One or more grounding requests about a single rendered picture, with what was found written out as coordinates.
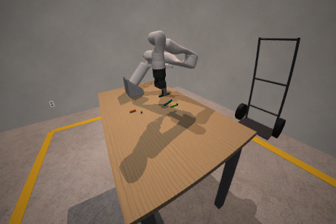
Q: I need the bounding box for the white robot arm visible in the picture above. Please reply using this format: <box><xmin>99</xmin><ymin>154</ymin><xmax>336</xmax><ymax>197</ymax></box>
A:
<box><xmin>130</xmin><ymin>31</ymin><xmax>198</xmax><ymax>86</ymax></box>

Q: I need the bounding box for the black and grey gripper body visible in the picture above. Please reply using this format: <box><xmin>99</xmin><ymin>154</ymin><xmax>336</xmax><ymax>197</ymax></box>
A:
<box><xmin>152</xmin><ymin>60</ymin><xmax>173</xmax><ymax>89</ymax></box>

